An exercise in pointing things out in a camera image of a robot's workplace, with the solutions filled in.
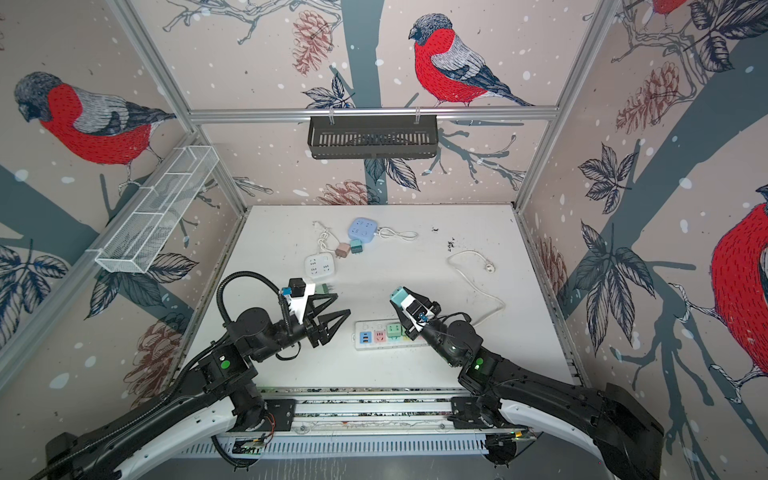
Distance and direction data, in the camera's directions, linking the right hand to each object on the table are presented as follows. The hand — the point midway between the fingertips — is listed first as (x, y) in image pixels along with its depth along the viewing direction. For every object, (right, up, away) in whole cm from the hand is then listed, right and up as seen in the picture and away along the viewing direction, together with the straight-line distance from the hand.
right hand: (398, 297), depth 72 cm
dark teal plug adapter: (-15, +11, +35) cm, 39 cm away
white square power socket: (-27, +5, +29) cm, 39 cm away
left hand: (-13, -1, -7) cm, 15 cm away
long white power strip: (-6, -14, +14) cm, 20 cm away
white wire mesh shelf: (-64, +15, +1) cm, 66 cm away
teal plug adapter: (0, +1, -2) cm, 2 cm away
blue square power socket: (-13, +17, +38) cm, 44 cm away
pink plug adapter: (-20, +9, +35) cm, 41 cm away
